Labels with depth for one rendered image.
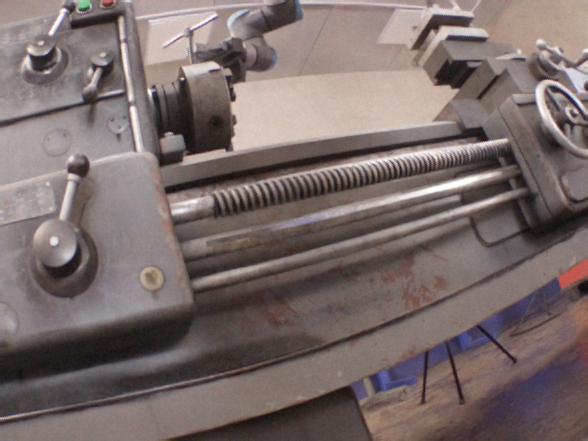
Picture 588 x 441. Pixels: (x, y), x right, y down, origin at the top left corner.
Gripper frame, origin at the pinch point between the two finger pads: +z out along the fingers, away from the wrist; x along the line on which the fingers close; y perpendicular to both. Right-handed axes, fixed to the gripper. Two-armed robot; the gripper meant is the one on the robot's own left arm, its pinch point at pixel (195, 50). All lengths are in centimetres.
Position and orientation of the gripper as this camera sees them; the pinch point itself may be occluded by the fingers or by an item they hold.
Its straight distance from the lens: 127.1
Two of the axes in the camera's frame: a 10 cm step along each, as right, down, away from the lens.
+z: -5.1, 1.5, -8.5
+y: -2.5, -9.7, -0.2
